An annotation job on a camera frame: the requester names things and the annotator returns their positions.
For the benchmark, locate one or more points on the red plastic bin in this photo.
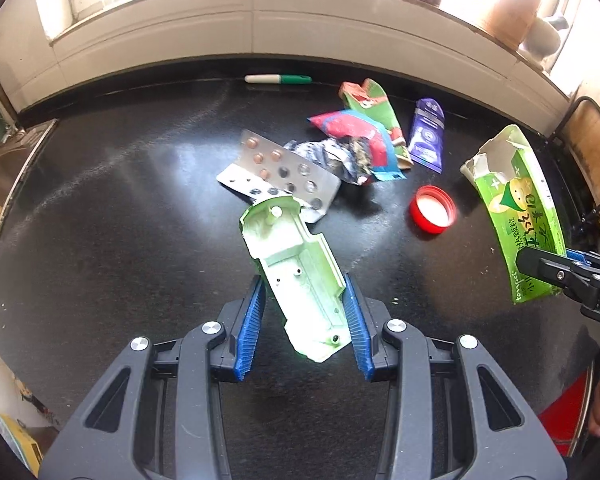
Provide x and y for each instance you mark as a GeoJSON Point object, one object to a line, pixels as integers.
{"type": "Point", "coordinates": [567, 415]}

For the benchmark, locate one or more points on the silver pill blister pack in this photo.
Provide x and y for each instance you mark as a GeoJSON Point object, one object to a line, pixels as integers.
{"type": "Point", "coordinates": [275, 165]}

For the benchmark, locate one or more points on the steel sink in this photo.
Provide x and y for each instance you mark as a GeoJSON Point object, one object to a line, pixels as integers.
{"type": "Point", "coordinates": [10, 170]}

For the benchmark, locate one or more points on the white ceramic jug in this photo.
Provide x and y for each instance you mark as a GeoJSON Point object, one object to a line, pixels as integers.
{"type": "Point", "coordinates": [542, 37]}

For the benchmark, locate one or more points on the green and red drink carton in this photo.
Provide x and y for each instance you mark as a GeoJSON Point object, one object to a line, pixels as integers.
{"type": "Point", "coordinates": [380, 105]}

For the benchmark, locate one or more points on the terracotta pot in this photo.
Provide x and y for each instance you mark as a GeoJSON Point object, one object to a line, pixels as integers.
{"type": "Point", "coordinates": [510, 17]}

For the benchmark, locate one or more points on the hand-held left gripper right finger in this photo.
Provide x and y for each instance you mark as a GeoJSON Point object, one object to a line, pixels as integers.
{"type": "Point", "coordinates": [356, 327]}

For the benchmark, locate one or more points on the crumpled silver foil wrapper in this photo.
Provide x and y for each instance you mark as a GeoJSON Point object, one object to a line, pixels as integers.
{"type": "Point", "coordinates": [340, 157]}

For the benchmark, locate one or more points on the torn light green carton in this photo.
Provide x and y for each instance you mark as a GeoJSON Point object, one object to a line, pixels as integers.
{"type": "Point", "coordinates": [522, 210]}

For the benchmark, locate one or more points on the red and blue snack wrapper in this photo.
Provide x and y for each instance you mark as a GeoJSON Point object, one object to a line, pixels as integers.
{"type": "Point", "coordinates": [365, 132]}

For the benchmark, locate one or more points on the pale green plastic shell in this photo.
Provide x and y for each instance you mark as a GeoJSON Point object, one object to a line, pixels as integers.
{"type": "Point", "coordinates": [300, 280]}

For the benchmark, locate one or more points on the green and white marker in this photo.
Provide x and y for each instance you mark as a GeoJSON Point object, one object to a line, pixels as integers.
{"type": "Point", "coordinates": [277, 79]}

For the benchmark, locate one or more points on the yellow box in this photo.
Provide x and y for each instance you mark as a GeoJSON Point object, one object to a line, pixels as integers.
{"type": "Point", "coordinates": [17, 442]}

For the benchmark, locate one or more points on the purple sachet packet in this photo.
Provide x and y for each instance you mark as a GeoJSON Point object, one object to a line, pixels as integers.
{"type": "Point", "coordinates": [427, 132]}

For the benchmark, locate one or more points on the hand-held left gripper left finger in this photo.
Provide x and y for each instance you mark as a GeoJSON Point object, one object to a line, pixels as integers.
{"type": "Point", "coordinates": [247, 330]}

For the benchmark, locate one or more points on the red bottle cap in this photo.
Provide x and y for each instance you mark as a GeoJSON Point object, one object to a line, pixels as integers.
{"type": "Point", "coordinates": [434, 208]}

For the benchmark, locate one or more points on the metal framed wooden chair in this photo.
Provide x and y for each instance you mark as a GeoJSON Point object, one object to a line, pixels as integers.
{"type": "Point", "coordinates": [592, 145]}

